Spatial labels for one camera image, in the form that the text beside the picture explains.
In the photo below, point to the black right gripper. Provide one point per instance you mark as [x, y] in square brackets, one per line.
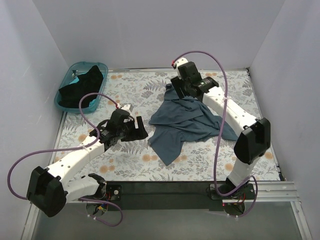
[180, 86]

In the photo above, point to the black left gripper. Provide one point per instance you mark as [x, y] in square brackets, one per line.
[133, 128]

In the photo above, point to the blue-grey t shirt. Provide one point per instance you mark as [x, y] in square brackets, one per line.
[178, 121]

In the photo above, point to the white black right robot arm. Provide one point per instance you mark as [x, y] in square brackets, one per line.
[253, 134]

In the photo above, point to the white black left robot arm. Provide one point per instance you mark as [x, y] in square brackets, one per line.
[51, 188]

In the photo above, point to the teal cloth in bin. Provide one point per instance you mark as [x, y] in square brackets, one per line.
[92, 103]

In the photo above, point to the black t shirt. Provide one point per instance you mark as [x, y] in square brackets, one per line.
[90, 82]

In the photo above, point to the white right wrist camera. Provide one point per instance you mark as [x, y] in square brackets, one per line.
[179, 62]

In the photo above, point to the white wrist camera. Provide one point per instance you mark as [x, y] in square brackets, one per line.
[125, 107]
[179, 62]

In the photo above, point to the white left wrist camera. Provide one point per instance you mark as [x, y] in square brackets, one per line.
[125, 107]

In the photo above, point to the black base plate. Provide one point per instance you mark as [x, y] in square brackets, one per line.
[174, 195]

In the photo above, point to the aluminium frame rail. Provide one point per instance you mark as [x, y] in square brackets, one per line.
[277, 191]

